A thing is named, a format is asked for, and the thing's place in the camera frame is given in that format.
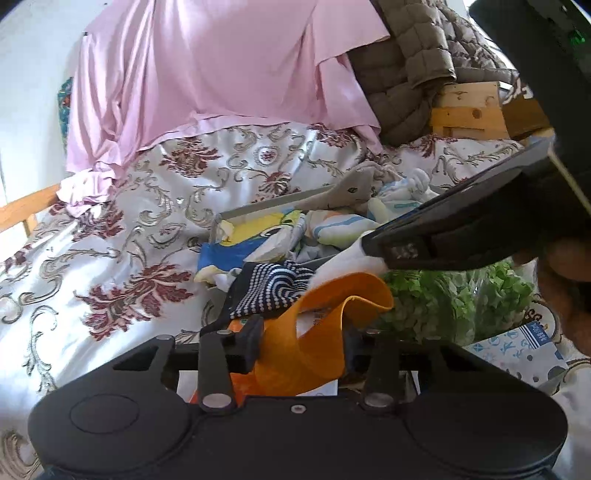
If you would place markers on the grey plush toy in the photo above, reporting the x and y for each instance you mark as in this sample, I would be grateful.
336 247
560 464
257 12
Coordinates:
351 189

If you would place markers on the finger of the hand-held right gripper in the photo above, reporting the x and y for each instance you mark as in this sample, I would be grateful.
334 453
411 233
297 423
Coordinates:
401 249
461 194

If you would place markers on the pink bed sheet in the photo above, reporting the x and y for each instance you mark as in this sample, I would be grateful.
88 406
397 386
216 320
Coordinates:
207 69

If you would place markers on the wooden bunk bed frame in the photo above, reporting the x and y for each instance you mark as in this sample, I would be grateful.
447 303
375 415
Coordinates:
466 115

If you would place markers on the black dotted striped sock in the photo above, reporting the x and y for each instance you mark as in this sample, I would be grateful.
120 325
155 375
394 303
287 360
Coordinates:
268 286

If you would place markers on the brown quilted jacket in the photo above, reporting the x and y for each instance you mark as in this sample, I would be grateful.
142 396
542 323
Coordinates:
406 69

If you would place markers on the white blue-print cloth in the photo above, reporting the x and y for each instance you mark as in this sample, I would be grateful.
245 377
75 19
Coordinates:
512 355

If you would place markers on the white blue plush toy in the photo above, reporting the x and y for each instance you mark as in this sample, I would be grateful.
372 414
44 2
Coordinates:
401 194

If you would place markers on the yellow blue printed cloth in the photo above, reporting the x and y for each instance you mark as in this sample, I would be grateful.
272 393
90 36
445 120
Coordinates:
231 251

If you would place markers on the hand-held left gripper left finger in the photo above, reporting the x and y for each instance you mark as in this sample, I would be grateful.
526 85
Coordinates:
251 344

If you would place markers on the green artificial plant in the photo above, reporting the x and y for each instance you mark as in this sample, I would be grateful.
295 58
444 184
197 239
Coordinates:
438 304

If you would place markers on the white blue-striped cloth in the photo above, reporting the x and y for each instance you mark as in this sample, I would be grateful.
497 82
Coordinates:
332 228

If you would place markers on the wooden bed rail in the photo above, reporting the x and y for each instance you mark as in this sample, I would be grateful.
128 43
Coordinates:
32 203

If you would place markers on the teal patterned cloth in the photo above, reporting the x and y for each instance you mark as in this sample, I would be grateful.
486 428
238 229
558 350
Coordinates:
64 110

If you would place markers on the orange cloth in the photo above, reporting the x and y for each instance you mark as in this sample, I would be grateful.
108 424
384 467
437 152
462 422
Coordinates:
318 341

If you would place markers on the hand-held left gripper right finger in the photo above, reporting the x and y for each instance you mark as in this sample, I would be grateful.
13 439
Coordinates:
353 350

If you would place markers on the floral printed blanket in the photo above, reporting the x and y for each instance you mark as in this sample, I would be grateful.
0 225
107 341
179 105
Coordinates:
92 258

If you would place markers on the person's right hand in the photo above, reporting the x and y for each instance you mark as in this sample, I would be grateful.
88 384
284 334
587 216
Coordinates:
561 267

